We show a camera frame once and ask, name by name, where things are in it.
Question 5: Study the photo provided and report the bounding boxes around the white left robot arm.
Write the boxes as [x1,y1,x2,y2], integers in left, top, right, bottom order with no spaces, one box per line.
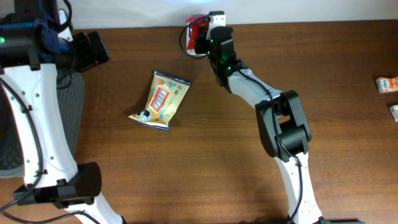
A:
[1,1,124,223]

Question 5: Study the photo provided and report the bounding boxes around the yellow snack bag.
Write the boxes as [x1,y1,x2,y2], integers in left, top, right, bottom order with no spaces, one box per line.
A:
[129,71,192,131]

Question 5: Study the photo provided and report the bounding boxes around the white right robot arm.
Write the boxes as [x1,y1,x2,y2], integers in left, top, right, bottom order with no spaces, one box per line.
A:
[194,26,322,223]

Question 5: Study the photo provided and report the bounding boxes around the white barcode scanner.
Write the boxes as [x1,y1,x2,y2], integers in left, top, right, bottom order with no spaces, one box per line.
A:
[186,30,195,52]

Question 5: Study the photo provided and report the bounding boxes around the red snack bag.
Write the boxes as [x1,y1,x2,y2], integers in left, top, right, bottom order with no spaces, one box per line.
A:
[186,14,209,54]

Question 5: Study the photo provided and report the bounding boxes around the grey plastic mesh basket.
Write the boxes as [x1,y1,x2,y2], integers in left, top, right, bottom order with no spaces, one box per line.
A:
[1,73,85,178]

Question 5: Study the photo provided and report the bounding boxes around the teal tissue pack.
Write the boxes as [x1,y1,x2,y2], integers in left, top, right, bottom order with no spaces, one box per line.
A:
[389,105,398,122]

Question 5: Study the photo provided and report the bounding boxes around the orange tissue pack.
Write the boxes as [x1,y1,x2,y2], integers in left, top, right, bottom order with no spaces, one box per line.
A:
[376,77,398,93]

